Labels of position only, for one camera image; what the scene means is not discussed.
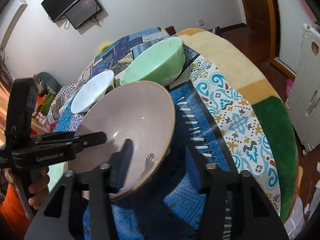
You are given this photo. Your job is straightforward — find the white bowl black spots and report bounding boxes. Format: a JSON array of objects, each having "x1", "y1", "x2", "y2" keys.
[{"x1": 71, "y1": 70, "x2": 114, "y2": 114}]

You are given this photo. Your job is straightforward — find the pink ceramic bowl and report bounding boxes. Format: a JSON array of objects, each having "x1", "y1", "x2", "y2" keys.
[{"x1": 68, "y1": 81, "x2": 175, "y2": 202}]

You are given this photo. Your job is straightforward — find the mint green bowl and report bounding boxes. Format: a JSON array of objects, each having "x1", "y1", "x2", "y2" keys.
[{"x1": 120, "y1": 37, "x2": 185, "y2": 87}]

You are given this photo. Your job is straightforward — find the left hand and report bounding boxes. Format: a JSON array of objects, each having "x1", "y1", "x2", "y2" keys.
[{"x1": 4, "y1": 167, "x2": 50, "y2": 210}]

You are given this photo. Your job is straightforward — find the pink bunny toy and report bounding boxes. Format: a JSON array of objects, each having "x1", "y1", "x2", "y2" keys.
[{"x1": 36, "y1": 112, "x2": 50, "y2": 132}]

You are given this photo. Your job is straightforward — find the green box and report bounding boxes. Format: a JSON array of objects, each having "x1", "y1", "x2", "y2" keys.
[{"x1": 41, "y1": 93, "x2": 56, "y2": 116}]

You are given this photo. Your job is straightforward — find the grey plush toy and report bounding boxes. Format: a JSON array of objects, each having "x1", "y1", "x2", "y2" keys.
[{"x1": 33, "y1": 72, "x2": 62, "y2": 96}]

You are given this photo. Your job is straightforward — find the colourful patchwork tablecloth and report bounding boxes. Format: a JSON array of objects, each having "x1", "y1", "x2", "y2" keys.
[{"x1": 47, "y1": 26, "x2": 282, "y2": 240}]

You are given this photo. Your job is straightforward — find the yellow chair back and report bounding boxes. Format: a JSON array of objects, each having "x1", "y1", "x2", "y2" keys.
[{"x1": 98, "y1": 41, "x2": 113, "y2": 54}]

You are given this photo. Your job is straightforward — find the white radiator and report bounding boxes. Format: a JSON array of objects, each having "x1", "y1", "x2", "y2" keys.
[{"x1": 286, "y1": 23, "x2": 319, "y2": 153}]

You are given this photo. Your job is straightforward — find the beige green plush blanket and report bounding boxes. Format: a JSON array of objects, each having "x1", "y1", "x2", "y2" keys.
[{"x1": 170, "y1": 28, "x2": 298, "y2": 222}]

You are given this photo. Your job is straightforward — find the wall monitor screen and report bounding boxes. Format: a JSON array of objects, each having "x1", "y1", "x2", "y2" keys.
[{"x1": 65, "y1": 0, "x2": 103, "y2": 29}]

